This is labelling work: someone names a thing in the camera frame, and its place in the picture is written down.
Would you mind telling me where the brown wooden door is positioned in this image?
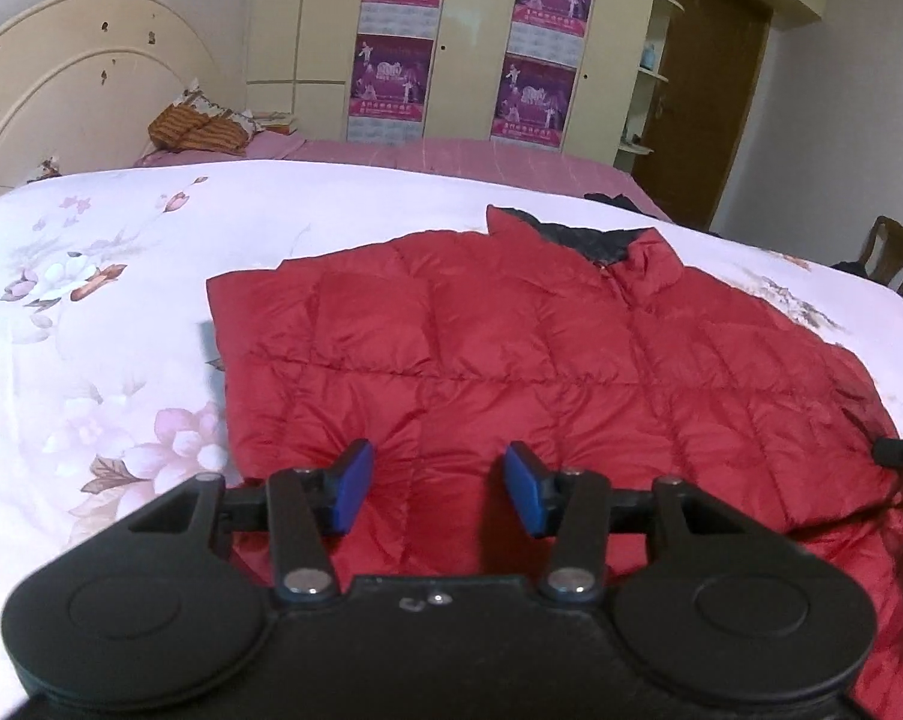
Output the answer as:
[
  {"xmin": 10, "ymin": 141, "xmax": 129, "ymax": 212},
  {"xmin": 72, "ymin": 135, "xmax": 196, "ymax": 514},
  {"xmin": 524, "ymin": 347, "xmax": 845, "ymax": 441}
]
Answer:
[{"xmin": 634, "ymin": 0, "xmax": 776, "ymax": 230}]

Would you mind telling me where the black cloth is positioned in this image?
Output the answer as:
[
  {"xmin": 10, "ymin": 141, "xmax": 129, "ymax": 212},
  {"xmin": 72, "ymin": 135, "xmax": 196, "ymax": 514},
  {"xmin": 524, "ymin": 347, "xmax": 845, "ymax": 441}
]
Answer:
[{"xmin": 584, "ymin": 191, "xmax": 649, "ymax": 212}]

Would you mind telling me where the pink bed sheet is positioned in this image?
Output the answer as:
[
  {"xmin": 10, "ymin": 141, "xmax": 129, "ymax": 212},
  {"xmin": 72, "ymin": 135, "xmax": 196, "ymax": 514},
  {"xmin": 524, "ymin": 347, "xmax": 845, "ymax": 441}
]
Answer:
[{"xmin": 134, "ymin": 131, "xmax": 677, "ymax": 224}]

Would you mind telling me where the cream arched headboard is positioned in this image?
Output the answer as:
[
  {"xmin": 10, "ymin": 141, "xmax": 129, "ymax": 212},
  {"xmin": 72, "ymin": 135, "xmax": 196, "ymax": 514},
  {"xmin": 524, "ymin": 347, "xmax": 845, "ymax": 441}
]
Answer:
[{"xmin": 0, "ymin": 0, "xmax": 236, "ymax": 209}]

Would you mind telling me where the orange striped pillow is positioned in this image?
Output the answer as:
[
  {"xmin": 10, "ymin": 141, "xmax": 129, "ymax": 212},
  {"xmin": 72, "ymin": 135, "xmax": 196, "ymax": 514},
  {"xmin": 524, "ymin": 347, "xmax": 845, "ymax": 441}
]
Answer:
[{"xmin": 147, "ymin": 101, "xmax": 259, "ymax": 157}]

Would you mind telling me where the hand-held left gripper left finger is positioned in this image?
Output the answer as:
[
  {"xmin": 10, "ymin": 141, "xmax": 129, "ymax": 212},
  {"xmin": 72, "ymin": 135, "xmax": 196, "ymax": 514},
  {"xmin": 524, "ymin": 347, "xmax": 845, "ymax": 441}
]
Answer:
[{"xmin": 126, "ymin": 439, "xmax": 378, "ymax": 605}]

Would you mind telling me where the white floral quilt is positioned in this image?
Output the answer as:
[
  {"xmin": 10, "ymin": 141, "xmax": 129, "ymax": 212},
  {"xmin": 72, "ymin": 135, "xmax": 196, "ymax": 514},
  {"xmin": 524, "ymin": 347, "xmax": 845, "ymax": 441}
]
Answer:
[{"xmin": 0, "ymin": 157, "xmax": 903, "ymax": 720}]

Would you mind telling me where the cream wardrobe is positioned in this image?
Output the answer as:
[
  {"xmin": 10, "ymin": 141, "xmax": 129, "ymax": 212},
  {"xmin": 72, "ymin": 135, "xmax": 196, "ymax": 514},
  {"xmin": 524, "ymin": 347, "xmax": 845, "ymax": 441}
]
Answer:
[{"xmin": 245, "ymin": 0, "xmax": 666, "ymax": 167}]

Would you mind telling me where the wooden chair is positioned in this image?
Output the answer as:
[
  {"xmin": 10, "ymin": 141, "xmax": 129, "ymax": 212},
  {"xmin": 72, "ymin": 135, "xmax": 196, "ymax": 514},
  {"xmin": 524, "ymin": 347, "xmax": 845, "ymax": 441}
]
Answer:
[{"xmin": 830, "ymin": 215, "xmax": 903, "ymax": 298}]

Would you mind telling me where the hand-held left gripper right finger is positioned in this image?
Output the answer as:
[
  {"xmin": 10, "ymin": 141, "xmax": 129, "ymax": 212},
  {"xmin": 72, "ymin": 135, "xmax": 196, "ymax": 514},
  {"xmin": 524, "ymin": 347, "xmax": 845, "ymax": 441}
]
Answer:
[{"xmin": 501, "ymin": 442, "xmax": 754, "ymax": 605}]

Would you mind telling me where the cream corner shelf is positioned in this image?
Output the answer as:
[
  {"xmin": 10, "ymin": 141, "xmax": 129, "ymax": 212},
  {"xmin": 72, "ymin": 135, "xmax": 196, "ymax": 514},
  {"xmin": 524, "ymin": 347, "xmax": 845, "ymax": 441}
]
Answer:
[{"xmin": 612, "ymin": 0, "xmax": 686, "ymax": 175}]

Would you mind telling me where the white patterned pillow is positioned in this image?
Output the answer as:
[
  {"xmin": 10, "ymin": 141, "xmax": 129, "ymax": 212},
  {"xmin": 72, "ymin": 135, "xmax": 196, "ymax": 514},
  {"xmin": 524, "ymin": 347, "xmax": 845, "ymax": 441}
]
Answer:
[{"xmin": 170, "ymin": 78, "xmax": 251, "ymax": 122}]

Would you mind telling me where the red puffer jacket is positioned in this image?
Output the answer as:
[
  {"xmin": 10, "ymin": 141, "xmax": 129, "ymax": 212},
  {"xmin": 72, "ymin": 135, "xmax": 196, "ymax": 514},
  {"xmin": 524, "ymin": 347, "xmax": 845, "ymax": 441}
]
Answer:
[{"xmin": 205, "ymin": 205, "xmax": 903, "ymax": 720}]

